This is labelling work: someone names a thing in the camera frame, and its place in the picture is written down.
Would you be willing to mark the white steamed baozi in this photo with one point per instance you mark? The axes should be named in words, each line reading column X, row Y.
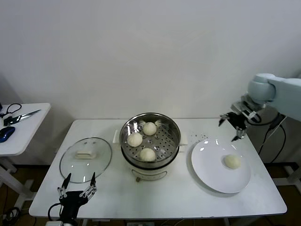
column 149, row 128
column 232, row 161
column 134, row 140
column 147, row 154

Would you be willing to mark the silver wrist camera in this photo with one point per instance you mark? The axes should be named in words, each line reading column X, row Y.
column 238, row 106
column 54, row 223

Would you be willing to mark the white round plate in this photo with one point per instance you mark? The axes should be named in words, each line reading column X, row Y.
column 211, row 169

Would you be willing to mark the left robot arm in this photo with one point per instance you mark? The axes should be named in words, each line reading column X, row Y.
column 69, row 221

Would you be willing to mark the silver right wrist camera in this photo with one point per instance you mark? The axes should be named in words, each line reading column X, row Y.
column 238, row 106

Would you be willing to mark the blue computer mouse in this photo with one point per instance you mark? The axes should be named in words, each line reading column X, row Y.
column 6, row 133

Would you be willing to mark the white side table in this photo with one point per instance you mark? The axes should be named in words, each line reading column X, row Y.
column 28, row 136

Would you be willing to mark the round glass lid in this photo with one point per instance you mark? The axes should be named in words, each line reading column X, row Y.
column 94, row 164

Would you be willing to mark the cream electric cooker base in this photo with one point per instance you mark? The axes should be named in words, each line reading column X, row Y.
column 150, row 173

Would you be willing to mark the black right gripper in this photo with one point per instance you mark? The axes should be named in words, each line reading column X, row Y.
column 238, row 120

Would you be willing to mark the stainless steel steamer basket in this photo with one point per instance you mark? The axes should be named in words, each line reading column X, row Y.
column 164, row 131

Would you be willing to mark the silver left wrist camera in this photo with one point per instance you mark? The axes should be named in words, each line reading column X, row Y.
column 54, row 223

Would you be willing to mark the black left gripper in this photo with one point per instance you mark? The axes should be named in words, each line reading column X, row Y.
column 71, row 200

